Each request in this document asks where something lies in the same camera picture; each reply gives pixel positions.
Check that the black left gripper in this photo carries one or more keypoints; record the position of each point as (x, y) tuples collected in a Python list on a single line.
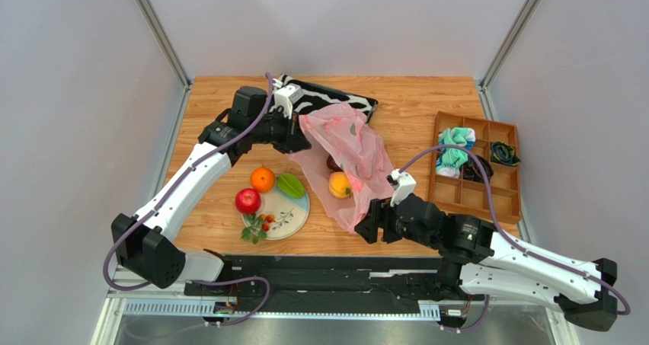
[(294, 139)]

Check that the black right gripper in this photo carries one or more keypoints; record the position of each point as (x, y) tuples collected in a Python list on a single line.
[(382, 220)]

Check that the green star fruit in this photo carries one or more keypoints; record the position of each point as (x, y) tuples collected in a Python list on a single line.
[(290, 185)]

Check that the orange fruit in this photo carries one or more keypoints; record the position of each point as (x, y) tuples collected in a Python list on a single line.
[(262, 179)]

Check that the yellow peach fruit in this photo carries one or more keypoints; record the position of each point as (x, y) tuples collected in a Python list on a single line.
[(339, 185)]

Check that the pink printed plastic bag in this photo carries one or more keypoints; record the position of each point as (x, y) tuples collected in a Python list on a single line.
[(341, 132)]

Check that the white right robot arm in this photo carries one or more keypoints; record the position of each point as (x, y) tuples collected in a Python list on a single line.
[(479, 260)]

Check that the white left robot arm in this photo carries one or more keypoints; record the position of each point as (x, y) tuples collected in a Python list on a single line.
[(144, 242)]

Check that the zebra striped cloth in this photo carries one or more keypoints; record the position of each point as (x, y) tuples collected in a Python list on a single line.
[(315, 97)]

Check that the red apple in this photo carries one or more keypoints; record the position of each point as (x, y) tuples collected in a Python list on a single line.
[(247, 201)]

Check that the white floral plate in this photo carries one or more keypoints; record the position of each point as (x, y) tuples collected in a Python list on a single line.
[(279, 216)]

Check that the wooden compartment tray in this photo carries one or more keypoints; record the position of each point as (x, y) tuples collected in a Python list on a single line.
[(468, 197)]

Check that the teal and white socks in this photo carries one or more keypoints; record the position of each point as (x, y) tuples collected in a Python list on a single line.
[(450, 161)]

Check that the black rolled socks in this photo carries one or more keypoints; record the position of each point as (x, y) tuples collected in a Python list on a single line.
[(477, 172)]

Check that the dark blue patterned socks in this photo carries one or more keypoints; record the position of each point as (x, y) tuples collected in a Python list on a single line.
[(504, 154)]

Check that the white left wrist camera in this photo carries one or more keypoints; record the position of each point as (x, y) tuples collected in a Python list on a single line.
[(284, 99)]

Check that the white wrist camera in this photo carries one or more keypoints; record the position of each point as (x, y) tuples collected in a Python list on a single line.
[(403, 185), (284, 99)]

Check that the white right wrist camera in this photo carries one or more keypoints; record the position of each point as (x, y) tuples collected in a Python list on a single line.
[(403, 185)]

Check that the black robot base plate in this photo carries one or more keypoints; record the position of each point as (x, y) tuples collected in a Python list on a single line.
[(339, 284)]

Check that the aluminium frame rail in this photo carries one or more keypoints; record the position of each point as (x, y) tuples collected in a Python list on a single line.
[(316, 317)]

